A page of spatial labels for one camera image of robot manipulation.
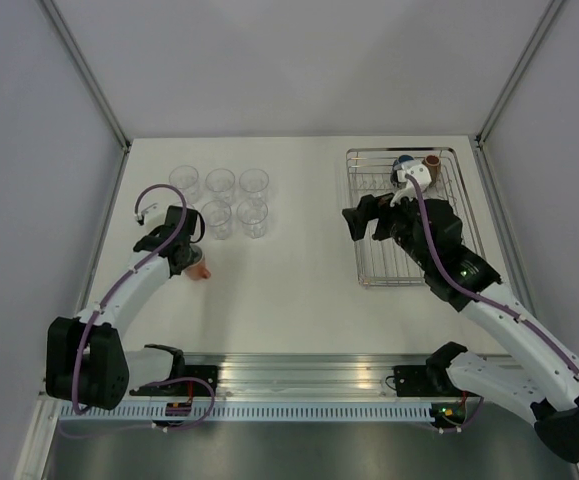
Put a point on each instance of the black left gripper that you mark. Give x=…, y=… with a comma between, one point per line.
x=194, y=255

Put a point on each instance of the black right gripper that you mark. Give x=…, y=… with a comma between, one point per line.
x=371, y=207

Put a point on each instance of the pink ceramic mug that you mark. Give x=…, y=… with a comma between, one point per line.
x=198, y=270

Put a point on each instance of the clear glass cup five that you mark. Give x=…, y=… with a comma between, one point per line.
x=217, y=215

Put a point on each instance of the blue ceramic mug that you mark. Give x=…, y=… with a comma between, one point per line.
x=403, y=163

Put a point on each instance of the clear glass cup one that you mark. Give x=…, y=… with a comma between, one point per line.
x=186, y=179

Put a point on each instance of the brown ceramic mug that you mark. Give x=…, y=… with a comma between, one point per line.
x=433, y=164

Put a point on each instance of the clear glass cup four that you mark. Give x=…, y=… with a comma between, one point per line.
x=252, y=215

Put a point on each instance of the clear glass cup two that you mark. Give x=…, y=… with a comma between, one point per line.
x=220, y=184

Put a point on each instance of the clear glass cup three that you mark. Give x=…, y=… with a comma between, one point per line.
x=254, y=183

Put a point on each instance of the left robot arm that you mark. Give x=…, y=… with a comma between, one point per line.
x=86, y=362

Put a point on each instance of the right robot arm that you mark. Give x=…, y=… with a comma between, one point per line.
x=546, y=394

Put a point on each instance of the metal wire dish rack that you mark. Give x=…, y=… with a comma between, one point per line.
x=444, y=209

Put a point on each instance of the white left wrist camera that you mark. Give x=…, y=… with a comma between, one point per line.
x=152, y=215

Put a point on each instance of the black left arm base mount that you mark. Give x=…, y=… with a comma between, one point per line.
x=195, y=381

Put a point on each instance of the aluminium front rail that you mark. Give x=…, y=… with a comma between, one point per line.
x=287, y=376

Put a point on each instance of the white slotted cable duct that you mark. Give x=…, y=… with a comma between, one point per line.
x=260, y=411

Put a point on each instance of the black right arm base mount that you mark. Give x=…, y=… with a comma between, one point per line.
x=412, y=381

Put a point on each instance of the left aluminium frame post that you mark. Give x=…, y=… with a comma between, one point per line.
x=67, y=39

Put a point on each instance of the aluminium frame post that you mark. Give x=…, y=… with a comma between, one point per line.
x=67, y=39
x=545, y=24

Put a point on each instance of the right aluminium frame post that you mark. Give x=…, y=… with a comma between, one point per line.
x=545, y=24

